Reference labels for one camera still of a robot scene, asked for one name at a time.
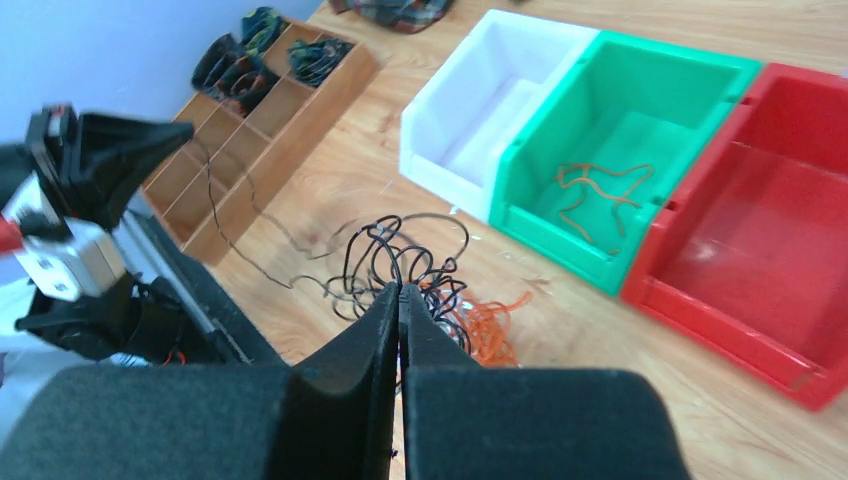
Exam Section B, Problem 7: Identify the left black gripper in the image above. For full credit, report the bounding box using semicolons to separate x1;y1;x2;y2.
25;104;194;230

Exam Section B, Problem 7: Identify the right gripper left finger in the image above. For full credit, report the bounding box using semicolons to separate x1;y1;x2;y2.
1;283;400;479

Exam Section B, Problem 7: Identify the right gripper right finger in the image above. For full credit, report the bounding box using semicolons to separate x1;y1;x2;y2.
398;284;690;479

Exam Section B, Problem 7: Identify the black cable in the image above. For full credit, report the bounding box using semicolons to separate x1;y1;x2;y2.
189;136;346;293

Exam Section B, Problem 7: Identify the cable bundle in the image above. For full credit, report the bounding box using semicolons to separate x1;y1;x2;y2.
323;213;535;370

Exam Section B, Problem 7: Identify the orange cable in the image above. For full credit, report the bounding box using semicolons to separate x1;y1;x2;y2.
553;161;657;257

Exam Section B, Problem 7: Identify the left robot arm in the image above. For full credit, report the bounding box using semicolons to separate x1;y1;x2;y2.
1;104;247;366

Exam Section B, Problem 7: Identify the wooden compartment tray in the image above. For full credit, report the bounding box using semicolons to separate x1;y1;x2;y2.
142;20;379;265

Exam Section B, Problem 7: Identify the brown fabric roll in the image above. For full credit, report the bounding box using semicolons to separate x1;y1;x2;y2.
215;56;280;118

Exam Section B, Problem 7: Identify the dark fabric roll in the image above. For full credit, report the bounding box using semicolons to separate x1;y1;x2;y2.
190;33;244;101

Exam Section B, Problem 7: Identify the green patterned fabric roll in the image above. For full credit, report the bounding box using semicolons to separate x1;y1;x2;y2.
240;6;289;56

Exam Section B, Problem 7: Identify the white plastic bin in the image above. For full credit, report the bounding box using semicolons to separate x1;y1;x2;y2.
399;9;599;222

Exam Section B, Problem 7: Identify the green plastic bin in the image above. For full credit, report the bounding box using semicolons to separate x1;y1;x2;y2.
489;30;763;295

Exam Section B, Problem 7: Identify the plaid cloth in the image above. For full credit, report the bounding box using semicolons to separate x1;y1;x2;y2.
328;0;454;34

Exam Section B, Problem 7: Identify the red plastic bin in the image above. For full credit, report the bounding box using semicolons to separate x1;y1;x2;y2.
620;63;847;411

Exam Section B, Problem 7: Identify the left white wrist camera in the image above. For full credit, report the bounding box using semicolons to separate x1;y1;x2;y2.
2;173;126;302

